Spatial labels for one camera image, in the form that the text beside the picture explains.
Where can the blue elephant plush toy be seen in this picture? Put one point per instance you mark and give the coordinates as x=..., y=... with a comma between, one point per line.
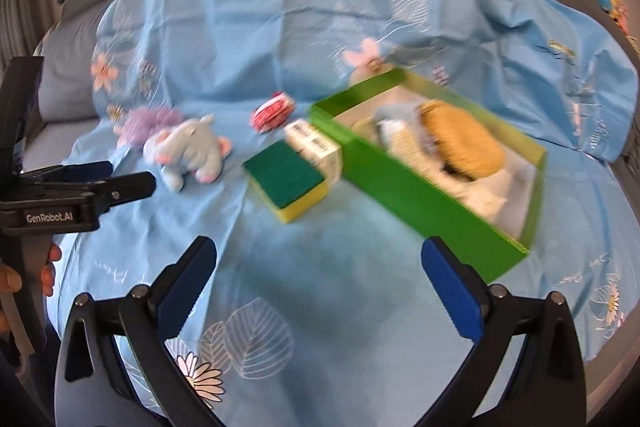
x=195, y=152

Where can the light blue floral bed sheet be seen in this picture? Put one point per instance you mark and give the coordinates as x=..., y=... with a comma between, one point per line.
x=250, y=32

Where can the white lace cloth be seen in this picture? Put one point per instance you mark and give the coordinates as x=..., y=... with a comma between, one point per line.
x=400, y=117

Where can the person's left hand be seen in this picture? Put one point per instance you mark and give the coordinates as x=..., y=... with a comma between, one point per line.
x=51, y=272

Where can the cream fluffy towel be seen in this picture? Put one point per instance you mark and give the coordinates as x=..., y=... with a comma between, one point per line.
x=410, y=152

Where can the red and white sock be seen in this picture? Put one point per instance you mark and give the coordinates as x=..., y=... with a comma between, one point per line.
x=272, y=112

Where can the purple scrunchie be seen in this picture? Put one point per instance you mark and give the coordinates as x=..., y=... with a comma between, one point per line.
x=142, y=119

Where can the green and yellow sponge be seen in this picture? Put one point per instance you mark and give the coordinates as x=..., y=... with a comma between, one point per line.
x=280, y=172

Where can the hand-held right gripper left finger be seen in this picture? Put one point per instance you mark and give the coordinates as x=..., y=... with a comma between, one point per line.
x=187, y=287

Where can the yellow knitted cloth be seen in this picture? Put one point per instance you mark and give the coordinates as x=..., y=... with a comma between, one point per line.
x=465, y=137

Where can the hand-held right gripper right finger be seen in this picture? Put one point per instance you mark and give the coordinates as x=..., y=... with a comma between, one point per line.
x=450, y=287

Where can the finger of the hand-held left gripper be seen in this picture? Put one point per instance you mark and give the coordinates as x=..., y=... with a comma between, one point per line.
x=125, y=189
x=85, y=170

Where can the green cardboard box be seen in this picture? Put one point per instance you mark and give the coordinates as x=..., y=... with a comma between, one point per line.
x=400, y=187

